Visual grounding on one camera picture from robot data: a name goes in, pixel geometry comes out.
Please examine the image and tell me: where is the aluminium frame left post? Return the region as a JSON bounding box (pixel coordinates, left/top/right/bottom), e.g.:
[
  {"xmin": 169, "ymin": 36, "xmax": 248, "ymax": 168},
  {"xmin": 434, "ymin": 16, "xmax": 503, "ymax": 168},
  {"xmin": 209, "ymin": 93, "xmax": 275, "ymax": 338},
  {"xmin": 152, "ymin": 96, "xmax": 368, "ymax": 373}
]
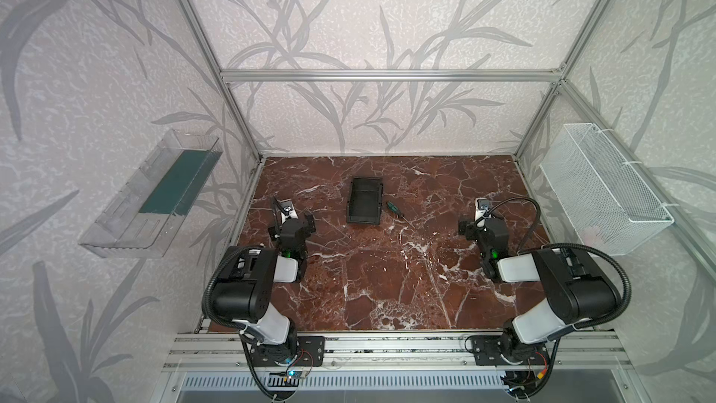
[{"xmin": 177, "ymin": 0, "xmax": 263, "ymax": 162}]

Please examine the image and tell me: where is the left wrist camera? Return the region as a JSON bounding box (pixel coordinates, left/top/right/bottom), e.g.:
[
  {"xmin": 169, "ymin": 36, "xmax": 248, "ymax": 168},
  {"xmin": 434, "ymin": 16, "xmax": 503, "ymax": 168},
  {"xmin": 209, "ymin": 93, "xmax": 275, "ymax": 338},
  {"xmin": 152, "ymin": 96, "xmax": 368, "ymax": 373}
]
[{"xmin": 278, "ymin": 200, "xmax": 298, "ymax": 222}]

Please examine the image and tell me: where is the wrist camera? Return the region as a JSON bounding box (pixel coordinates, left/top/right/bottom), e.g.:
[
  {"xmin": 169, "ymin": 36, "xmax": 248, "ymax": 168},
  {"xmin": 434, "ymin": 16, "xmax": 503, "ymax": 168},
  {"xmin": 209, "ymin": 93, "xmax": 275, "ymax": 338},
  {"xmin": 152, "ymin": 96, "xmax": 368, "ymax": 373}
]
[
  {"xmin": 475, "ymin": 198, "xmax": 492, "ymax": 221},
  {"xmin": 278, "ymin": 200, "xmax": 298, "ymax": 222}
]

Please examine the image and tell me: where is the black rectangular plastic bin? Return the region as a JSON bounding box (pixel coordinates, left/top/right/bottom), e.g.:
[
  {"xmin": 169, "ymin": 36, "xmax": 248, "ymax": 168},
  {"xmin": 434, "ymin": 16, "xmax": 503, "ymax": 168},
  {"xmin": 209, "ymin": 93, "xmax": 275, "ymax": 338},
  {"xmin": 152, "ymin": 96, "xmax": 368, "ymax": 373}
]
[{"xmin": 347, "ymin": 176, "xmax": 383, "ymax": 225}]

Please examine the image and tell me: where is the aluminium frame horizontal bar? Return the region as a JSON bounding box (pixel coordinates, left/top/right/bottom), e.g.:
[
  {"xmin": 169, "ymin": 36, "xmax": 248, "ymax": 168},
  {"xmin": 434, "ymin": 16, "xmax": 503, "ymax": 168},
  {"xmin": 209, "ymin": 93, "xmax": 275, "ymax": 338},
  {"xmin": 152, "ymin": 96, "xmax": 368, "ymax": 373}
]
[{"xmin": 220, "ymin": 69, "xmax": 561, "ymax": 83}]

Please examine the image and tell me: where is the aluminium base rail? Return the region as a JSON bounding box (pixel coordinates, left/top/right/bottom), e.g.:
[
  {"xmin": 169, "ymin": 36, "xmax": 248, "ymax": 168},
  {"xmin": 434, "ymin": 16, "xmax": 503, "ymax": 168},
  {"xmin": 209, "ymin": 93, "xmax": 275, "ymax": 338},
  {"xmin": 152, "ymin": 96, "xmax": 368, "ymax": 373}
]
[{"xmin": 161, "ymin": 330, "xmax": 634, "ymax": 372}]

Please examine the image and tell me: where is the green mat in shelf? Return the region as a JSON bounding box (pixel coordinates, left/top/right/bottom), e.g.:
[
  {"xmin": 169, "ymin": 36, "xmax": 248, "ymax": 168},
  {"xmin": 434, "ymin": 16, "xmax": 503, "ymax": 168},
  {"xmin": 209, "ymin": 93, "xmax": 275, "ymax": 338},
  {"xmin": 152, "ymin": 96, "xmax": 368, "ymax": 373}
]
[{"xmin": 139, "ymin": 150, "xmax": 221, "ymax": 216}]

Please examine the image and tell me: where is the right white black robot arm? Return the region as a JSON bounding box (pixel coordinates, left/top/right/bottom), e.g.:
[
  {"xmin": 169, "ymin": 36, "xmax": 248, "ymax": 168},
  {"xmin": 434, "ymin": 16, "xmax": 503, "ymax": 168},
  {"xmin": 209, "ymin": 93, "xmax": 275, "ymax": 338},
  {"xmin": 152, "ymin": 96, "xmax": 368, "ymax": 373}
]
[{"xmin": 458, "ymin": 218, "xmax": 633, "ymax": 366}]

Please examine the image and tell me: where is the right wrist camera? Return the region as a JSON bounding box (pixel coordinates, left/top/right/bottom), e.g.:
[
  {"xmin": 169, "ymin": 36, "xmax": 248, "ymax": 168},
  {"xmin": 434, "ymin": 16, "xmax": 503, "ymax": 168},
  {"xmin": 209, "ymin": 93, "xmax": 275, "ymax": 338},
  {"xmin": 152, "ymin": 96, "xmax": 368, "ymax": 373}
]
[{"xmin": 475, "ymin": 198, "xmax": 492, "ymax": 221}]

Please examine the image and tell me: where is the green handled screwdriver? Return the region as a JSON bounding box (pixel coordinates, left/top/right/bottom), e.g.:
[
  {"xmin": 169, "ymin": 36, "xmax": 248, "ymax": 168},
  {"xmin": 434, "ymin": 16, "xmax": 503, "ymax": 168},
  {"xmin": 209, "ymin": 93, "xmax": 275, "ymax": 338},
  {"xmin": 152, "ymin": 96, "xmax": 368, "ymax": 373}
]
[{"xmin": 386, "ymin": 201, "xmax": 415, "ymax": 229}]

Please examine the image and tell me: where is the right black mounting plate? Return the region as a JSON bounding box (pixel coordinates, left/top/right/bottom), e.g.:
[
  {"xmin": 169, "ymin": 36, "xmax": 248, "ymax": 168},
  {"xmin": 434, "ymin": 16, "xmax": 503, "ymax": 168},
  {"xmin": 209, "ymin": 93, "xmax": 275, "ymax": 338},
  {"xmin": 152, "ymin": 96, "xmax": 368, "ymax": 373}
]
[{"xmin": 464, "ymin": 335, "xmax": 549, "ymax": 366}]

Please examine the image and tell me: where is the aluminium frame post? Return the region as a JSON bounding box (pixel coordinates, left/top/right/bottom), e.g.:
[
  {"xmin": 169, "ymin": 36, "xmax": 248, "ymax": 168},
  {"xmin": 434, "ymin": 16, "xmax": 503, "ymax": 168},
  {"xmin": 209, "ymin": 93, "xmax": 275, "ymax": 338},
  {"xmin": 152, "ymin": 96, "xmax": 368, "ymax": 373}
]
[
  {"xmin": 515, "ymin": 0, "xmax": 615, "ymax": 160},
  {"xmin": 177, "ymin": 0, "xmax": 263, "ymax": 162}
]

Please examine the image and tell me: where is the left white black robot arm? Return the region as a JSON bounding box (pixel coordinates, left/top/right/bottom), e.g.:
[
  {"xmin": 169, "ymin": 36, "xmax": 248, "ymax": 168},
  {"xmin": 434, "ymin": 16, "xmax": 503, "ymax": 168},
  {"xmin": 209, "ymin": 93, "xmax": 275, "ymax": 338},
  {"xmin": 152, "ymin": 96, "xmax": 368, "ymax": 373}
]
[{"xmin": 201, "ymin": 212, "xmax": 316, "ymax": 365}]

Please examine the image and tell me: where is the black mounting plate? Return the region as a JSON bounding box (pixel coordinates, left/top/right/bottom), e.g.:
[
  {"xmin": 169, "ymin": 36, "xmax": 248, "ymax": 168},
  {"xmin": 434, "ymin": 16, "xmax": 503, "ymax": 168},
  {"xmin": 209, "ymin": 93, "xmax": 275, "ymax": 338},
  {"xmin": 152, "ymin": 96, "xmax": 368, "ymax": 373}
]
[
  {"xmin": 464, "ymin": 335, "xmax": 549, "ymax": 366},
  {"xmin": 248, "ymin": 336, "xmax": 326, "ymax": 368}
]

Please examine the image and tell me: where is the aluminium frame right post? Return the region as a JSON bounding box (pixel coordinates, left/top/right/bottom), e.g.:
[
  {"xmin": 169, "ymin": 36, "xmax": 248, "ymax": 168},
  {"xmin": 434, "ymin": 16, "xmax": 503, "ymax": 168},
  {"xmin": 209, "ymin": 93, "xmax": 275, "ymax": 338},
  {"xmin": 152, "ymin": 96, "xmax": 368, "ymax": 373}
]
[{"xmin": 515, "ymin": 0, "xmax": 615, "ymax": 160}]

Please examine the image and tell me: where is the clear plastic wall shelf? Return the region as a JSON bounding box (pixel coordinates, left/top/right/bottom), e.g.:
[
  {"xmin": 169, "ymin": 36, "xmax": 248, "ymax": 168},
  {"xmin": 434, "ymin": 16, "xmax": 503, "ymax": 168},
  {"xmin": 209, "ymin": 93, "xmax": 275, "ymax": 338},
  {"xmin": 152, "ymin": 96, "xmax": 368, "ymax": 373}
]
[{"xmin": 78, "ymin": 129, "xmax": 223, "ymax": 259}]

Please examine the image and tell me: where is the white wire mesh basket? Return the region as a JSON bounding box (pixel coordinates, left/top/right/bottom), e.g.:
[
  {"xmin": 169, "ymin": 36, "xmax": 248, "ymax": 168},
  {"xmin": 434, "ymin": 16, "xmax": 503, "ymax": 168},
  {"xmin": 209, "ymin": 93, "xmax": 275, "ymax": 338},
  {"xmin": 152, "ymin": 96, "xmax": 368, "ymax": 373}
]
[{"xmin": 540, "ymin": 123, "xmax": 674, "ymax": 257}]

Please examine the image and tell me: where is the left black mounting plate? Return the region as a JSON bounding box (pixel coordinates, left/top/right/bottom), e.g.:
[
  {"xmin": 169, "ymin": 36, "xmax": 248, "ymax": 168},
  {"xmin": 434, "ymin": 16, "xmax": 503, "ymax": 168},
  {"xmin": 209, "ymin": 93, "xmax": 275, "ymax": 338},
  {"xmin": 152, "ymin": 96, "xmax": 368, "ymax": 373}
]
[{"xmin": 248, "ymin": 336, "xmax": 326, "ymax": 368}]

